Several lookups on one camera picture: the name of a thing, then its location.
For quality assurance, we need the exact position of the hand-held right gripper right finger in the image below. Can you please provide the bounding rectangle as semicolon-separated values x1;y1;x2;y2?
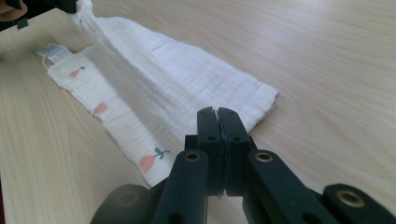
217;106;258;197

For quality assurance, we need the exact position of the white cloth with pink print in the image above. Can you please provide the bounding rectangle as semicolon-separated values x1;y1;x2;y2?
35;0;280;189

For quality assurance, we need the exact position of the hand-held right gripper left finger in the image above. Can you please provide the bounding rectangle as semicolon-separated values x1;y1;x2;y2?
184;105;225;197

